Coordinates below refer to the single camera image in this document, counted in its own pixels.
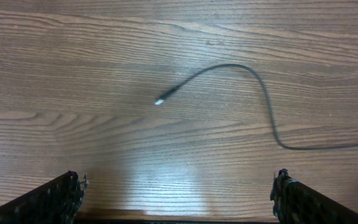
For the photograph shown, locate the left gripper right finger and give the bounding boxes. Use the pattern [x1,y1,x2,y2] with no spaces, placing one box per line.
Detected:
[270,169,358,224]

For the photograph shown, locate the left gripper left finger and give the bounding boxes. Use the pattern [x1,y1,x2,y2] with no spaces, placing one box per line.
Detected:
[0,170,88,224]

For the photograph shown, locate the black cable staying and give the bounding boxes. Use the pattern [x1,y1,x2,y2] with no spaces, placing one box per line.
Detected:
[154,63,358,151]

